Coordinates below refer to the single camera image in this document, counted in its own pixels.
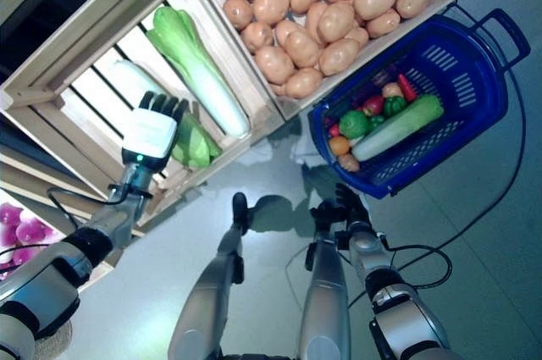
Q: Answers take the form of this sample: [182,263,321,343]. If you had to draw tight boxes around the wooden cabbage crate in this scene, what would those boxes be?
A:
[0,0,285,228]

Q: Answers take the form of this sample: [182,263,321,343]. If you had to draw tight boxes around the small brown potato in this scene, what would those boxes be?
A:
[337,152,361,173]

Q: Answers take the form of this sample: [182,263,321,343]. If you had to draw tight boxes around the purple white onion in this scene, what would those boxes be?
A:
[0,203,22,225]
[16,219,50,245]

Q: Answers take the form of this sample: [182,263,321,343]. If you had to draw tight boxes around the red chili pepper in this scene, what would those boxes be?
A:
[397,74,418,102]

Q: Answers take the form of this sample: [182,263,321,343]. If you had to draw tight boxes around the small green bell pepper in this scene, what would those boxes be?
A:
[383,96,407,118]

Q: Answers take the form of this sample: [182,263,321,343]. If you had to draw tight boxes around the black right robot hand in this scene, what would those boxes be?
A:
[334,184,373,234]

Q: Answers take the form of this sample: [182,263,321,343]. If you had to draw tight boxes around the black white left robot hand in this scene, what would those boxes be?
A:
[121,91,190,171]

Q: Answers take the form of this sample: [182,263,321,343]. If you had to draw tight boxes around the red apple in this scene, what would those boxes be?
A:
[362,95,385,116]

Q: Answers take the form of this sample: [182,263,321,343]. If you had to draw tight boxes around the small orange fruit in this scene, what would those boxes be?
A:
[328,135,352,157]

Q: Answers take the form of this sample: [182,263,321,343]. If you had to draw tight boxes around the bright green round pepper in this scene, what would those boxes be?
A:
[338,109,370,140]

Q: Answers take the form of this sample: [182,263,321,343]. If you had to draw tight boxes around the green white napa cabbage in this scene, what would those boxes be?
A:
[351,94,445,162]
[108,58,224,171]
[145,6,252,139]

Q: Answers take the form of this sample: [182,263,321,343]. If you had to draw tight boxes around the wooden onion crate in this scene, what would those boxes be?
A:
[0,188,128,293]

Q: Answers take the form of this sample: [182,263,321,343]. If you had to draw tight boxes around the blue plastic shopping basket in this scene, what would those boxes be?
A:
[307,8,531,199]

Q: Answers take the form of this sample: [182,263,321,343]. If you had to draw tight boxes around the round woven wicker basket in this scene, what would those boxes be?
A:
[25,321,73,360]

